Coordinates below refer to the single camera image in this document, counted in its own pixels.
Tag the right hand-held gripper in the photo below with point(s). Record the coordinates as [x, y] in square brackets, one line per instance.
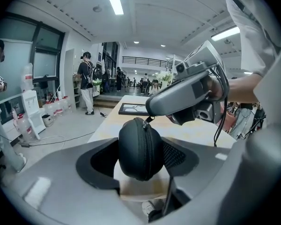
[201, 55]

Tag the person's right forearm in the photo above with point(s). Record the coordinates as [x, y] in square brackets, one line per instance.
[243, 88]

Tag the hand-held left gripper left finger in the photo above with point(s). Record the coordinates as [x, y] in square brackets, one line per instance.
[61, 184]

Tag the person's right hand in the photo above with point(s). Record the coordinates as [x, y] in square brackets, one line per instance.
[214, 88]

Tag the person's white left shoe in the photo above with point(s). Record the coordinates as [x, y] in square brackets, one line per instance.
[148, 207]

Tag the white water dispenser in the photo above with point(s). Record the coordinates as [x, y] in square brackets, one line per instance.
[34, 111]

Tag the black balcony railing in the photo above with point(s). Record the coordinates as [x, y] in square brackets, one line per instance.
[140, 59]

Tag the black glasses case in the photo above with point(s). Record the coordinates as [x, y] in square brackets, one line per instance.
[133, 153]

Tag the white vase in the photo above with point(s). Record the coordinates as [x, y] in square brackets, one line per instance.
[164, 84]

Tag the row of clear water jugs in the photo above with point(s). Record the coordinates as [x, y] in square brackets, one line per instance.
[58, 109]

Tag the person's white shirt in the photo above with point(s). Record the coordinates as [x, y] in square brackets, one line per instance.
[255, 32]

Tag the small grey waste bin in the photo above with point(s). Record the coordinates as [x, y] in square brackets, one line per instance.
[47, 121]

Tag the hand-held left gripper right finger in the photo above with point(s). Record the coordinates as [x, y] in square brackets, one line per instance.
[201, 172]

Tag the black power adapter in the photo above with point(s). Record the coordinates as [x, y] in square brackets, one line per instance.
[103, 114]

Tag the dark framed window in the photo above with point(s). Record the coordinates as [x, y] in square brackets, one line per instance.
[46, 62]

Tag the black framed antler picture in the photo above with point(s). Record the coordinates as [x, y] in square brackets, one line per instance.
[133, 109]

